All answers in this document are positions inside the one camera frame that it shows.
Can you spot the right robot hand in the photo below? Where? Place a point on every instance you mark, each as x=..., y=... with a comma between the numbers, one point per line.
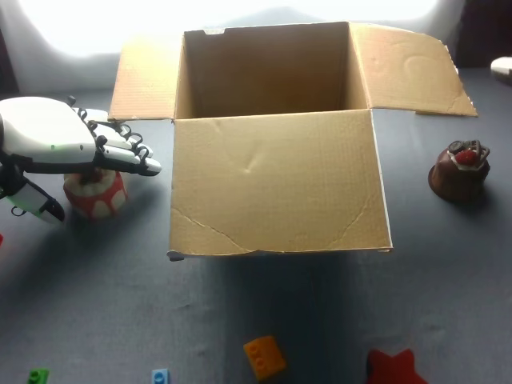
x=503, y=68

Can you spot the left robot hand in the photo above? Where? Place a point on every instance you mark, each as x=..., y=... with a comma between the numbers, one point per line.
x=44, y=128

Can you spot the cream round toy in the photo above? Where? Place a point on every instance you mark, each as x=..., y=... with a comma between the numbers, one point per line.
x=104, y=198

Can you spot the brown white toy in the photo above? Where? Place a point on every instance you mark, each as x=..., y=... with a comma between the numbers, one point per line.
x=458, y=180

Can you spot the brown cardboard box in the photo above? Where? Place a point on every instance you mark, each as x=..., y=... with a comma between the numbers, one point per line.
x=276, y=180

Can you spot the white backdrop sheet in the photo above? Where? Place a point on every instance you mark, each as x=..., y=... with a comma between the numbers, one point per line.
x=100, y=32

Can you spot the grey tablecloth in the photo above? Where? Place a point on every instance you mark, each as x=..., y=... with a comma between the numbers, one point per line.
x=120, y=300

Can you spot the green toy brick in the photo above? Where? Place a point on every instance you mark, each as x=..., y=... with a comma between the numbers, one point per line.
x=38, y=377

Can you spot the blue toy brick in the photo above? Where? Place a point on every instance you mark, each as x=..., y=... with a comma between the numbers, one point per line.
x=161, y=377

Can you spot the orange toy brick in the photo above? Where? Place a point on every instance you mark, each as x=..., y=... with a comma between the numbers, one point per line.
x=264, y=358

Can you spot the red star block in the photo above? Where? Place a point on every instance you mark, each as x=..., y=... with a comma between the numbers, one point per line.
x=394, y=368

